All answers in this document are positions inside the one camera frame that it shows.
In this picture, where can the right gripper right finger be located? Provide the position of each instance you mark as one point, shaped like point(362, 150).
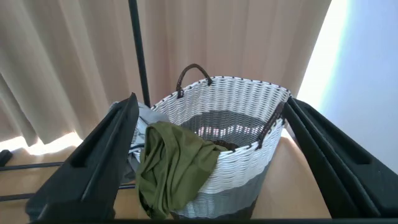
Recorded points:
point(348, 168)

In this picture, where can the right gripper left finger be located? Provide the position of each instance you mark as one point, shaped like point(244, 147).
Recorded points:
point(93, 168)

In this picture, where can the green long-sleeved shirt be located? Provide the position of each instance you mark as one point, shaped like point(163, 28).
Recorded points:
point(174, 161)

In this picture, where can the black clothes rack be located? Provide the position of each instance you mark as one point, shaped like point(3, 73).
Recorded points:
point(139, 46)

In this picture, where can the white laundry basket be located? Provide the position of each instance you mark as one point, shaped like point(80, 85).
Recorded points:
point(236, 93)

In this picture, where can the pale grey garment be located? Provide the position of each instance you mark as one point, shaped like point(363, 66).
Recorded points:
point(150, 116)

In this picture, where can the beige curtain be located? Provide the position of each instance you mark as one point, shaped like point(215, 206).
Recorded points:
point(62, 62)

